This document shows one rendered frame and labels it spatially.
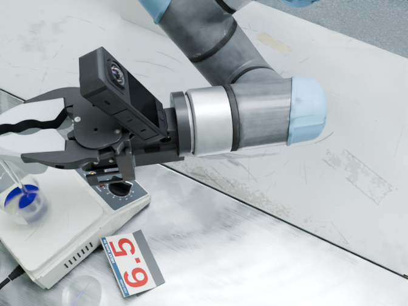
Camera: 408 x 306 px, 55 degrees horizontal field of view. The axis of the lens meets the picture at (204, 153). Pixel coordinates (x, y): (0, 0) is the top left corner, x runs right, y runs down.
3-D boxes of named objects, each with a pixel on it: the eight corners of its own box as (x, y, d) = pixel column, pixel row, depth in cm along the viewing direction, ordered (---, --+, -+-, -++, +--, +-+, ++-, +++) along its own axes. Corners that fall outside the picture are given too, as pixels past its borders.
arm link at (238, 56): (225, 9, 53) (249, 30, 44) (269, 68, 59) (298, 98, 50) (181, 48, 55) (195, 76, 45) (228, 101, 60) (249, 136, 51)
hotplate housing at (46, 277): (102, 152, 68) (95, 125, 61) (153, 203, 64) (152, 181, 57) (-17, 240, 59) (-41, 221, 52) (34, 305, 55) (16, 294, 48)
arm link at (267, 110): (297, 120, 51) (326, 154, 44) (215, 130, 50) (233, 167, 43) (303, 62, 47) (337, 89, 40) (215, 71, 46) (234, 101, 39)
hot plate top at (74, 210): (54, 158, 58) (53, 155, 57) (107, 213, 54) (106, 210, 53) (-21, 211, 53) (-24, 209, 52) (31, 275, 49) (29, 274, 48)
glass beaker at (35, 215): (59, 224, 52) (42, 200, 45) (16, 238, 51) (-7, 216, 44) (49, 186, 55) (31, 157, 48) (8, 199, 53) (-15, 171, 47)
